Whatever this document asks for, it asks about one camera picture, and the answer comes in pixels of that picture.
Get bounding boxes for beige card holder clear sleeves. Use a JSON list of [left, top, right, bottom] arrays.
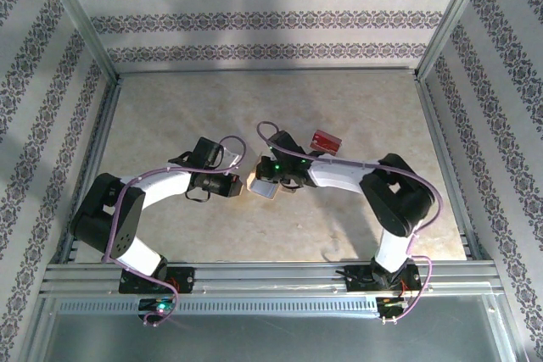
[[247, 153, 282, 203]]

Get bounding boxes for red credit card stack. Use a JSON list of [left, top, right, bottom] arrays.
[[312, 130, 343, 155]]

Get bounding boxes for small controller circuit board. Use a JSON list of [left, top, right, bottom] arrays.
[[377, 296, 411, 316], [138, 298, 176, 316]]

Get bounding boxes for grey metal sheet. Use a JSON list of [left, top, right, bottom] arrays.
[[25, 293, 523, 362]]

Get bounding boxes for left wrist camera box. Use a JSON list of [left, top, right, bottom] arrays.
[[219, 148, 239, 168]]

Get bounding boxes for purple cable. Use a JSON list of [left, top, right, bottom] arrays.
[[101, 135, 248, 328], [256, 120, 445, 325]]

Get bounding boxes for long aluminium mounting rail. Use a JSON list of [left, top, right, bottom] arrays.
[[40, 262, 504, 296]]

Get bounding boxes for aluminium rail along wall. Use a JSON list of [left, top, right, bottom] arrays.
[[116, 65, 419, 80]]

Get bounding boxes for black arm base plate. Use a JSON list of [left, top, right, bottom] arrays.
[[118, 266, 196, 295], [345, 265, 422, 294]]

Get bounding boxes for aluminium side rail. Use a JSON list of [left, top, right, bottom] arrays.
[[413, 75, 484, 261], [59, 75, 123, 264]]

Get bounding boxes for slotted grey cable duct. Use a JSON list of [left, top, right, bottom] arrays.
[[57, 298, 383, 316]]

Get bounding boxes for aluminium corner post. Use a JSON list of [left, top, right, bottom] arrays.
[[417, 0, 497, 80], [36, 0, 119, 80]]

